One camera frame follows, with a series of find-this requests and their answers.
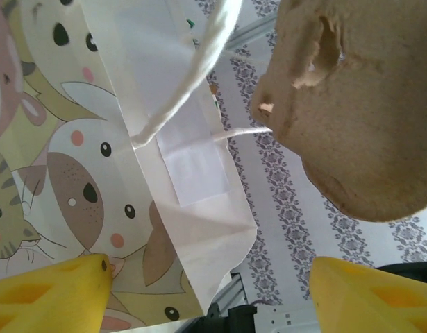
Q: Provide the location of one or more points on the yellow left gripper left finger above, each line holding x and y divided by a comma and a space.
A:
43, 298

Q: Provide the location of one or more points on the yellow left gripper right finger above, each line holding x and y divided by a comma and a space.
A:
373, 305

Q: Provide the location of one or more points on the white paper bag animal print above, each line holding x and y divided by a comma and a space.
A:
95, 173

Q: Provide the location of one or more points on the brown pulp cup carrier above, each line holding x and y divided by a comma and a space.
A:
355, 121

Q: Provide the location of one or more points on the aluminium right side rail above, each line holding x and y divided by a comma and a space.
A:
234, 291

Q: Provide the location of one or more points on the aluminium right corner post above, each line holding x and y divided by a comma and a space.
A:
258, 33

